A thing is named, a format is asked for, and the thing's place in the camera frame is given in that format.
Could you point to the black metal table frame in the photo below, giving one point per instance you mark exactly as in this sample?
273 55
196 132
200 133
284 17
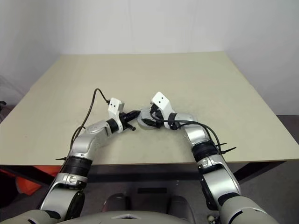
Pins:
140 172

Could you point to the dark background equipment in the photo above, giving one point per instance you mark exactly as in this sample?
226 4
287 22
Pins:
2 109

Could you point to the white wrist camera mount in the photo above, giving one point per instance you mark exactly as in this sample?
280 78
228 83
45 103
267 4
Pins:
160 99
114 105

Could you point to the small white black object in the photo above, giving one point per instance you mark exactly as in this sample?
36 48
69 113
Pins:
212 219

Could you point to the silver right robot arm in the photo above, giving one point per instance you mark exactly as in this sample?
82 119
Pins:
198 135

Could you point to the orange fabric object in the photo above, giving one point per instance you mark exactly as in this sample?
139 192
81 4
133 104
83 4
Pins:
28 186

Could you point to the small grey round object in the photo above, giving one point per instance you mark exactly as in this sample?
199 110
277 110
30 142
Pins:
143 116

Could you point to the grey robot torso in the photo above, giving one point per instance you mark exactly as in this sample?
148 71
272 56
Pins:
93 219

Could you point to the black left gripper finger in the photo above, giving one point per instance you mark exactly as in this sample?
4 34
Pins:
134 113
132 117

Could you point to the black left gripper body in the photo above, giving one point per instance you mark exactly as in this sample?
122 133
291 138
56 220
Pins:
124 121

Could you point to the dark rounded shape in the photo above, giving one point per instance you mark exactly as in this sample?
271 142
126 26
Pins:
180 206
115 203

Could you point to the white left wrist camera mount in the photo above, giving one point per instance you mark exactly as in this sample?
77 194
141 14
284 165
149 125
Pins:
114 105

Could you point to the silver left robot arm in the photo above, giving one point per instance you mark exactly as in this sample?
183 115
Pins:
93 133

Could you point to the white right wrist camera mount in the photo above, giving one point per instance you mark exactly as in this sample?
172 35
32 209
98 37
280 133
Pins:
160 99

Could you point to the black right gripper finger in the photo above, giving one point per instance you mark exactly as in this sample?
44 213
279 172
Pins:
149 123

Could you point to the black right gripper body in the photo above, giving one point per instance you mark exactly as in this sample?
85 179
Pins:
158 116

